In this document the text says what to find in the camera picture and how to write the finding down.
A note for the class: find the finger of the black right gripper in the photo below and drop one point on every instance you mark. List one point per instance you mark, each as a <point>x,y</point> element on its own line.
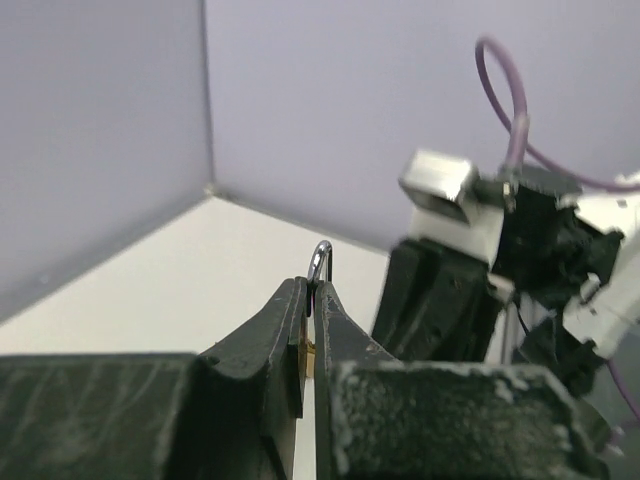
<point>412,268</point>
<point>455,315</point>

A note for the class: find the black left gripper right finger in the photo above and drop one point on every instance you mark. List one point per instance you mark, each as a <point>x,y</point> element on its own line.
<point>377,417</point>

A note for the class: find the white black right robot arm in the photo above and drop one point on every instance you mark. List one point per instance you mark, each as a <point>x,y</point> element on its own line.
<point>619,300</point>

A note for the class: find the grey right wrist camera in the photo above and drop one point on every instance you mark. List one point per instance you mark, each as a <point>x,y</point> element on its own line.
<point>446,210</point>

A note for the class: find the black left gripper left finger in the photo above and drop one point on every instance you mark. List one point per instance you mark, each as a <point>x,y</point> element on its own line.
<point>229,412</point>

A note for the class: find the brass long-shackle padlock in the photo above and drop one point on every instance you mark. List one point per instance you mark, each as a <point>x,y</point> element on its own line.
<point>320,270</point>

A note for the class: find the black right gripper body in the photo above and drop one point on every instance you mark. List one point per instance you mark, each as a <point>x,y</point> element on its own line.
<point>560,261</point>

